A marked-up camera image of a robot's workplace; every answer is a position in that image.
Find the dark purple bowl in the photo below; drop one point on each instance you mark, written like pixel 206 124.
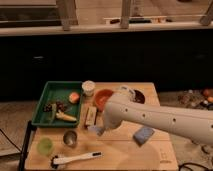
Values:
pixel 139 97

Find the wooden block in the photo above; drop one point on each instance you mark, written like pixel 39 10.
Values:
pixel 91 116

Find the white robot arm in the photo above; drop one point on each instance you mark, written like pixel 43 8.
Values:
pixel 193 124

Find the small metal cup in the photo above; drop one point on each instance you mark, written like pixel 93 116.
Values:
pixel 70 138

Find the white handled brush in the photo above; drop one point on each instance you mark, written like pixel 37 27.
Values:
pixel 56 161

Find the toy grapes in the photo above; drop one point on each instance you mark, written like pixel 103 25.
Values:
pixel 58 106

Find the green plastic tray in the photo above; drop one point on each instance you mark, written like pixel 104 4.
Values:
pixel 58 91

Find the toy corn banana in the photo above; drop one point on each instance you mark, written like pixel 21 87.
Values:
pixel 65 117

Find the orange bowl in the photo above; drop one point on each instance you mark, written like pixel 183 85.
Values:
pixel 101 97

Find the toy peach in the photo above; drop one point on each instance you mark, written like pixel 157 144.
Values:
pixel 74 97

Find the green plastic cup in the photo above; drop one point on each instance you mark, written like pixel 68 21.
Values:
pixel 45 146

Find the white cup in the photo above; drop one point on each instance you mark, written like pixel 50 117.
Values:
pixel 88 88

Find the green toy pepper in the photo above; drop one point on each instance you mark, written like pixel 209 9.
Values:
pixel 54 111

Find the blue sponge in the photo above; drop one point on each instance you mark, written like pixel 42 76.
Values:
pixel 142 135

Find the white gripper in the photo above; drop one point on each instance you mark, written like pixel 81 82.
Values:
pixel 107 125

